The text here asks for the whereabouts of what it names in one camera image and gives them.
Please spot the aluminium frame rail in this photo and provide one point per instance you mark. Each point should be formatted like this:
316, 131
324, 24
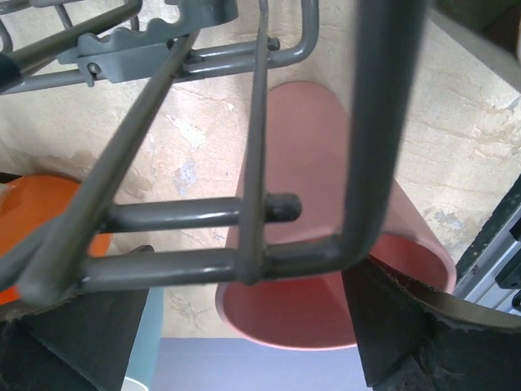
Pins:
489, 270

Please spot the pink plastic tumbler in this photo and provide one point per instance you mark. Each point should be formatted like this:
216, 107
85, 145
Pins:
307, 134

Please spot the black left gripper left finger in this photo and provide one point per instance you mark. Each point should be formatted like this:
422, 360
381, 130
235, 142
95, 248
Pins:
82, 344

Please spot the light blue ceramic mug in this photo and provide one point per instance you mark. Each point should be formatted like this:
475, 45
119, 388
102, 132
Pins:
143, 356

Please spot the grey wire dish rack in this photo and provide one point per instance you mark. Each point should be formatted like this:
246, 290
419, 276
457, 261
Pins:
53, 263

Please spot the orange ceramic mug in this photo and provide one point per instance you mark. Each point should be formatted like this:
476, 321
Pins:
26, 204

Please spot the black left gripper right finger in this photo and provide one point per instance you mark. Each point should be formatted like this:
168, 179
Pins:
411, 336

